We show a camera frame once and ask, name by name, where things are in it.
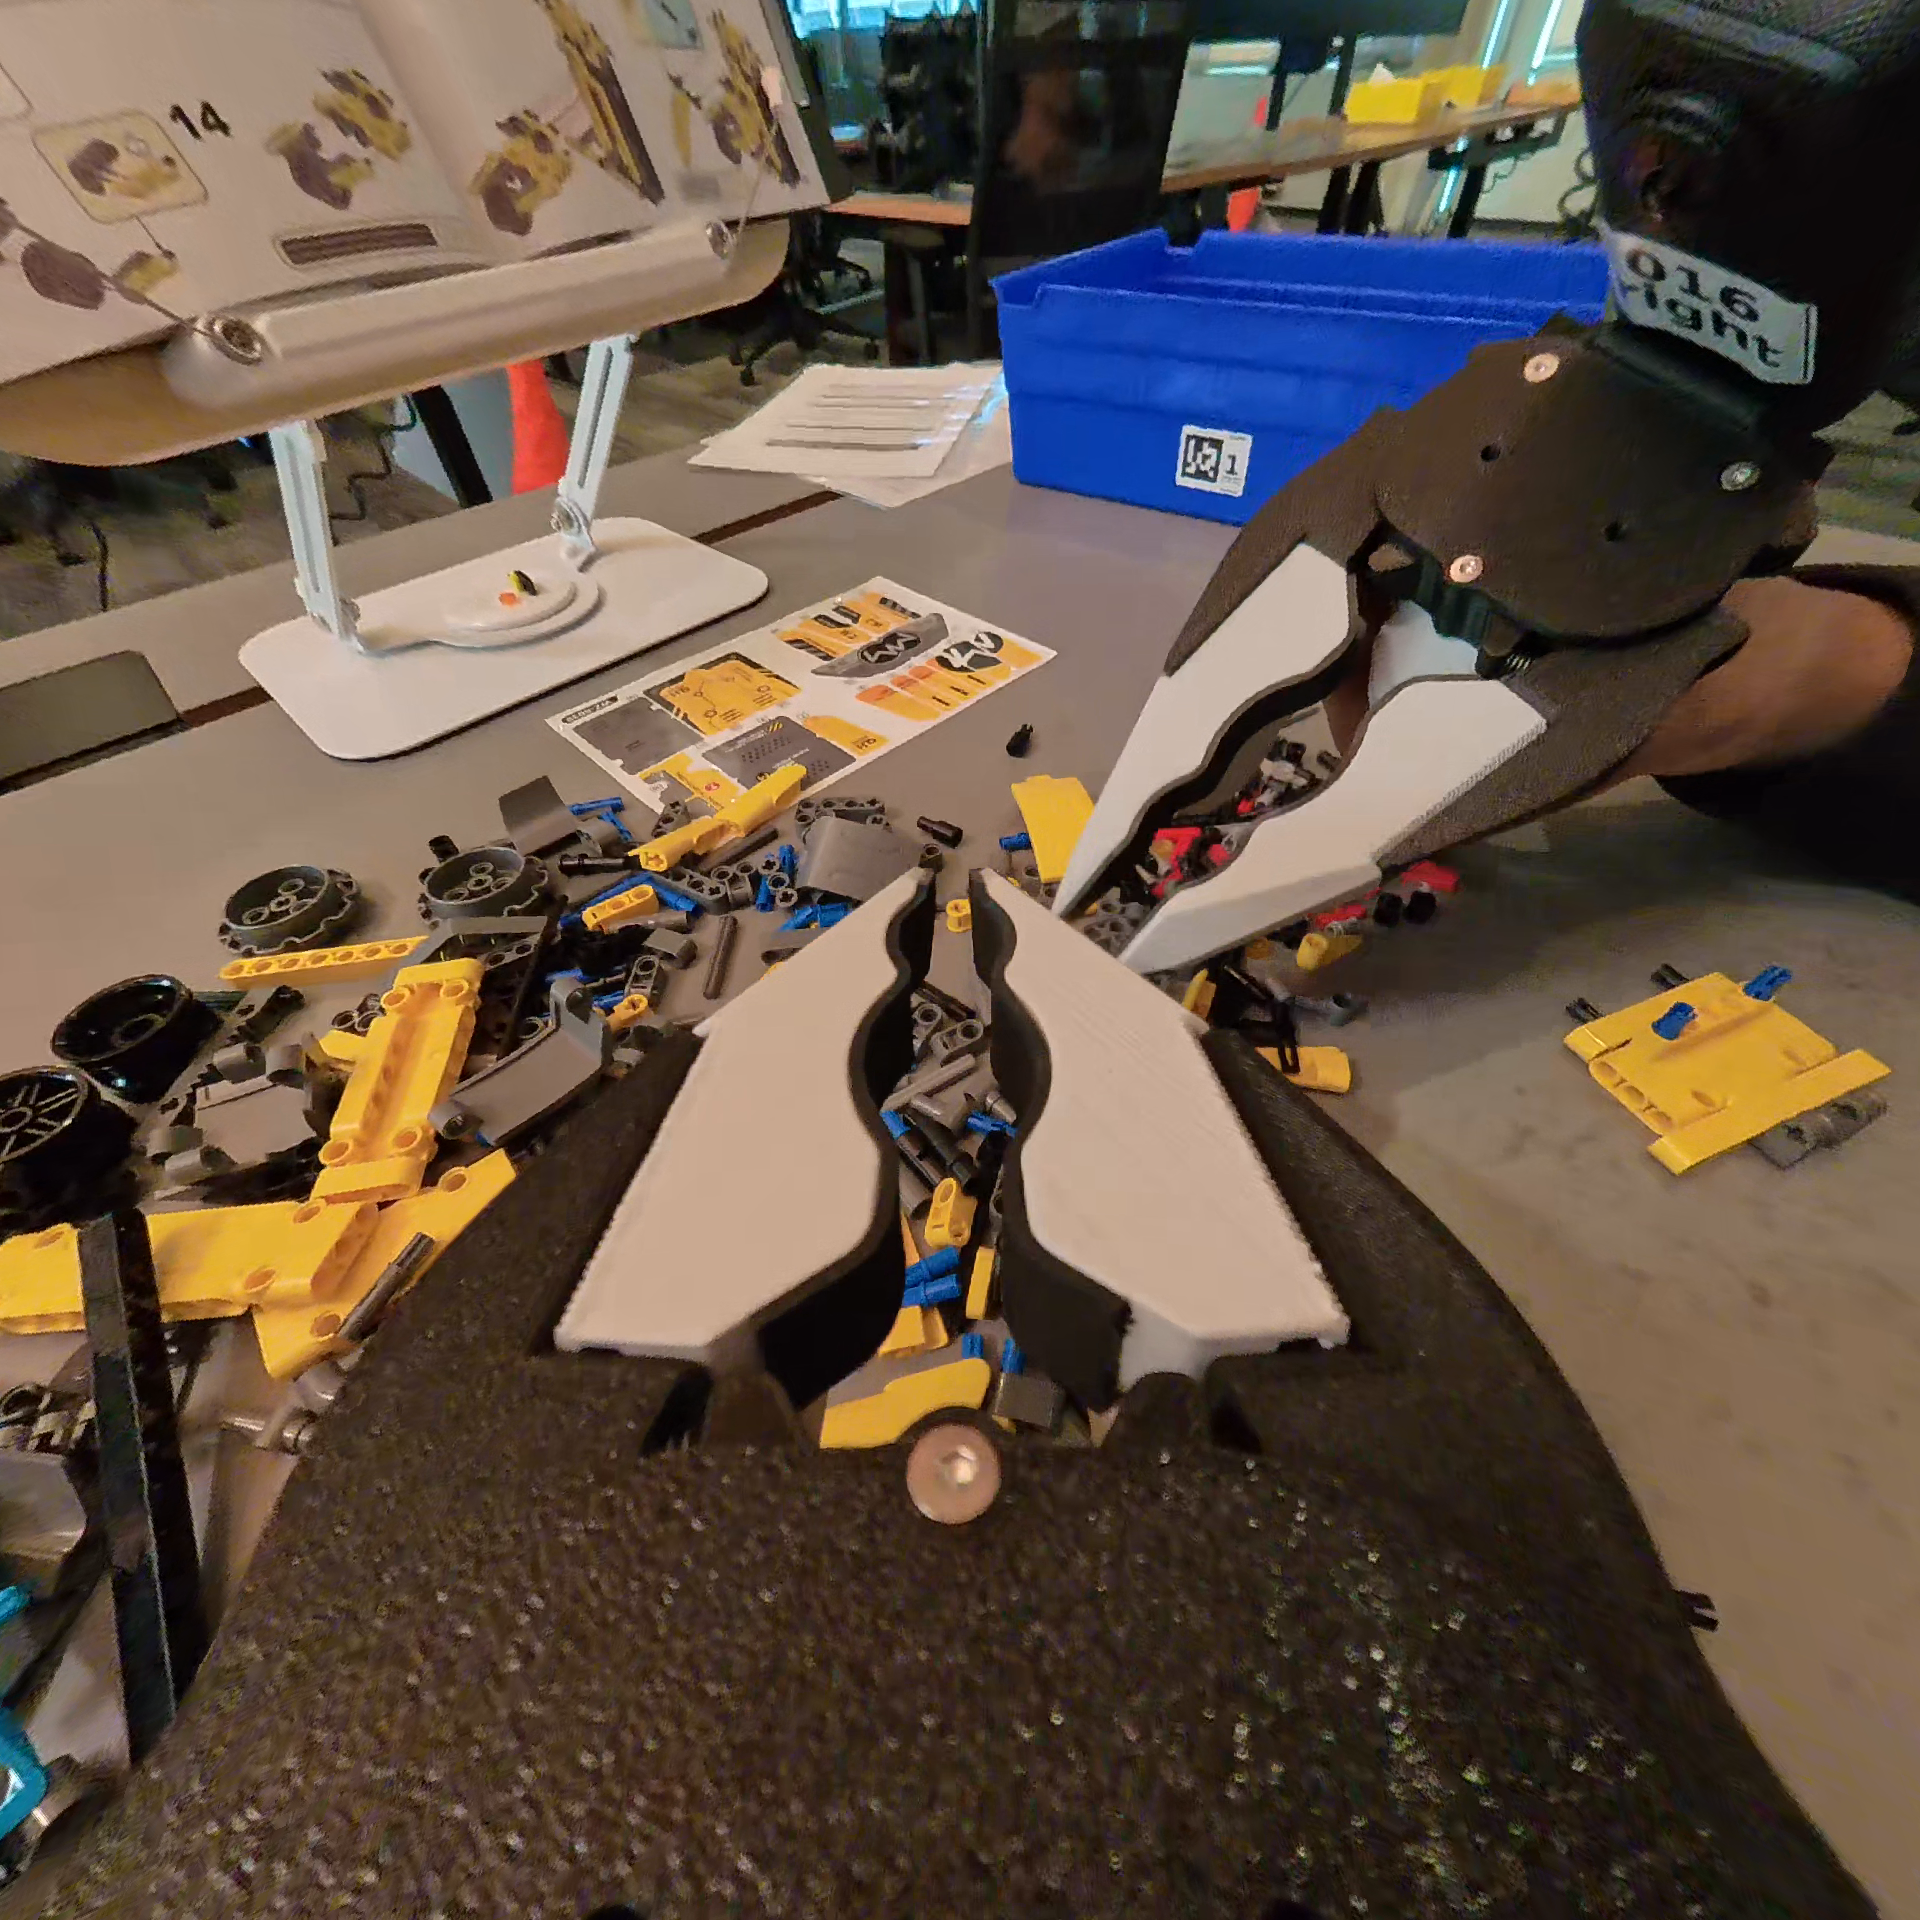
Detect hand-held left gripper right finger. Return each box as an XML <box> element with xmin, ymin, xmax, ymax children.
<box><xmin>967</xmin><ymin>869</ymin><xmax>1355</xmax><ymax>1412</ymax></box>

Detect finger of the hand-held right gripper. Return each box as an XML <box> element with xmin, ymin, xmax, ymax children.
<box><xmin>1050</xmin><ymin>540</ymin><xmax>1372</xmax><ymax>920</ymax></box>
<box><xmin>1116</xmin><ymin>610</ymin><xmax>1552</xmax><ymax>977</ymax></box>

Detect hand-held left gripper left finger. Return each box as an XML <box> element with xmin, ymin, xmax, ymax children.
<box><xmin>556</xmin><ymin>869</ymin><xmax>939</xmax><ymax>1410</ymax></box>

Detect person's right hand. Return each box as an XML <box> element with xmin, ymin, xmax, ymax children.
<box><xmin>1625</xmin><ymin>575</ymin><xmax>1920</xmax><ymax>783</ymax></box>

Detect yellow curved panel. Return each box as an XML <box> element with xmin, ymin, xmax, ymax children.
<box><xmin>1007</xmin><ymin>772</ymin><xmax>1099</xmax><ymax>891</ymax></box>

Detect grey curved panel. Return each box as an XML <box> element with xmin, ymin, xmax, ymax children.
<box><xmin>802</xmin><ymin>823</ymin><xmax>931</xmax><ymax>905</ymax></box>

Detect blue plastic bin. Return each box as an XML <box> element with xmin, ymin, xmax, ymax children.
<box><xmin>990</xmin><ymin>228</ymin><xmax>1619</xmax><ymax>528</ymax></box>

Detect pile of toy building parts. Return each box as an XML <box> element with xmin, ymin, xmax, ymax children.
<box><xmin>0</xmin><ymin>771</ymin><xmax>1468</xmax><ymax>1853</ymax></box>

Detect printed instruction sheet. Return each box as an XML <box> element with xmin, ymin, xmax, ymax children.
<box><xmin>545</xmin><ymin>577</ymin><xmax>1054</xmax><ymax>818</ymax></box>

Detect yellow storage bins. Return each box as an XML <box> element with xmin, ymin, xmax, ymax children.
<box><xmin>1339</xmin><ymin>62</ymin><xmax>1506</xmax><ymax>123</ymax></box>

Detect long wooden workbench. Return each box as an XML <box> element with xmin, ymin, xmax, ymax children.
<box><xmin>822</xmin><ymin>97</ymin><xmax>1585</xmax><ymax>242</ymax></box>

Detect white paper sheets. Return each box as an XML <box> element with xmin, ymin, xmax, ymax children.
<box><xmin>684</xmin><ymin>360</ymin><xmax>1014</xmax><ymax>513</ymax></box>

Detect pale rounded board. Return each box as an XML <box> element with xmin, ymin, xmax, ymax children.
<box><xmin>239</xmin><ymin>336</ymin><xmax>769</xmax><ymax>759</ymax></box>

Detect black mesh office chair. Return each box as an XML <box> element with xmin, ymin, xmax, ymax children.
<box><xmin>967</xmin><ymin>0</ymin><xmax>1199</xmax><ymax>273</ymax></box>

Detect orange traffic cone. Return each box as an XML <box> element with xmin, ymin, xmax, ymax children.
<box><xmin>507</xmin><ymin>354</ymin><xmax>574</xmax><ymax>492</ymax></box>

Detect dark flat tablet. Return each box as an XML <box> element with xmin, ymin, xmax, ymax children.
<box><xmin>0</xmin><ymin>651</ymin><xmax>189</xmax><ymax>794</ymax></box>

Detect wooden book stand tray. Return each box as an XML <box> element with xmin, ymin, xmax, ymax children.
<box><xmin>0</xmin><ymin>210</ymin><xmax>789</xmax><ymax>469</ymax></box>

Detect open instruction booklet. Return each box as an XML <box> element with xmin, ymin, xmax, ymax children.
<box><xmin>0</xmin><ymin>0</ymin><xmax>828</xmax><ymax>388</ymax></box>

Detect yellow frame assembly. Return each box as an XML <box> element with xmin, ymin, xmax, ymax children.
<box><xmin>1564</xmin><ymin>962</ymin><xmax>1895</xmax><ymax>1175</ymax></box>

